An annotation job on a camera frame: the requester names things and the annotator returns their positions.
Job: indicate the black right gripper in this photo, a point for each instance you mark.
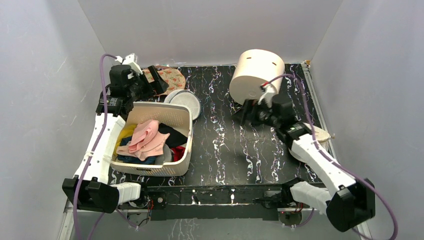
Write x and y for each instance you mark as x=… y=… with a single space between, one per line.
x=251 y=112

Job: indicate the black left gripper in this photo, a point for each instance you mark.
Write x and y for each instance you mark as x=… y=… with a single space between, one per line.
x=158 y=85

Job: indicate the floral mesh laundry bag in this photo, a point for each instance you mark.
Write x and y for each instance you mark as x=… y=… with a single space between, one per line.
x=173 y=77

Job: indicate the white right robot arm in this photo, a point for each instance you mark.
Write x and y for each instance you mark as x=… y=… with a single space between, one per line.
x=345 y=200

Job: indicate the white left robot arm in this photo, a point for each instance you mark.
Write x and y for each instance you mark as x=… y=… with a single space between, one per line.
x=89 y=188

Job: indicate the white mesh laundry bag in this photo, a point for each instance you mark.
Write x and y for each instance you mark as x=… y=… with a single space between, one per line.
x=185 y=98

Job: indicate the beige round mesh bag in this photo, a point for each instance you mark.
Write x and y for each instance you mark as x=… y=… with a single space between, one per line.
x=321 y=136

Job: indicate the cream round drum container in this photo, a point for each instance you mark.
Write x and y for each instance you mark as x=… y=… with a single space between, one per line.
x=254 y=68

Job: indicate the yellow garment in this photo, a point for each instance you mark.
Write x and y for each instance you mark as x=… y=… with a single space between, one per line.
x=127 y=131

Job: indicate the pink garment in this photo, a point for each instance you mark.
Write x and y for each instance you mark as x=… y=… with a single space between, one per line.
x=146 y=141

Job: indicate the red garment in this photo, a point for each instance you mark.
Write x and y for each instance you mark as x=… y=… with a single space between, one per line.
x=178 y=153

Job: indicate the dark blue garment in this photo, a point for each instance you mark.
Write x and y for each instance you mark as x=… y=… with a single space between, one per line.
x=132 y=159

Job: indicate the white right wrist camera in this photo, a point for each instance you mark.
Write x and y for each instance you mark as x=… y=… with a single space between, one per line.
x=268 y=92

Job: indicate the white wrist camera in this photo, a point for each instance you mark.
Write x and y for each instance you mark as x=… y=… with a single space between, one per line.
x=130 y=60
x=268 y=92

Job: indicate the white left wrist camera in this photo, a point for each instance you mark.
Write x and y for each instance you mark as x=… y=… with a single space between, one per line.
x=130 y=60

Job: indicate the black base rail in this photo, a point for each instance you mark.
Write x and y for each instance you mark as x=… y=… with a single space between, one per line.
x=251 y=201

